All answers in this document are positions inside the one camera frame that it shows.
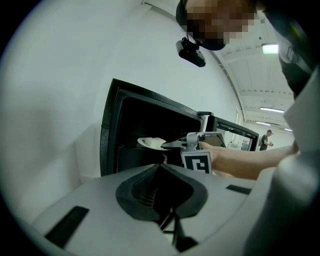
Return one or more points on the person's right hand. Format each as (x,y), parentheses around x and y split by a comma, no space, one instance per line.
(217,160)

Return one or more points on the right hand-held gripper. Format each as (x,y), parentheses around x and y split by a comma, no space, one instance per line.
(197,162)

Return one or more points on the black head camera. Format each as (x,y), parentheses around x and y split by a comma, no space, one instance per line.
(191,53)

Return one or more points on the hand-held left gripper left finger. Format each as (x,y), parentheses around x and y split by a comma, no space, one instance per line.
(100,225)

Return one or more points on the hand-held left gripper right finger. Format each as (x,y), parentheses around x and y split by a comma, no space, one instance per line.
(220,200)

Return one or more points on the long ceiling light strip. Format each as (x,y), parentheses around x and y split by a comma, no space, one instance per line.
(272,109)
(263,123)

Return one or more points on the white plate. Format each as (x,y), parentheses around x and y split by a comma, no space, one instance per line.
(142,143)

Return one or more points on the person's head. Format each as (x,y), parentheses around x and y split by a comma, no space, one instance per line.
(220,20)

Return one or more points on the rectangular ceiling light panel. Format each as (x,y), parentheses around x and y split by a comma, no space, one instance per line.
(270,48)

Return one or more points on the person's right forearm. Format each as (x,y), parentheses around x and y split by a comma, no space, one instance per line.
(255,162)

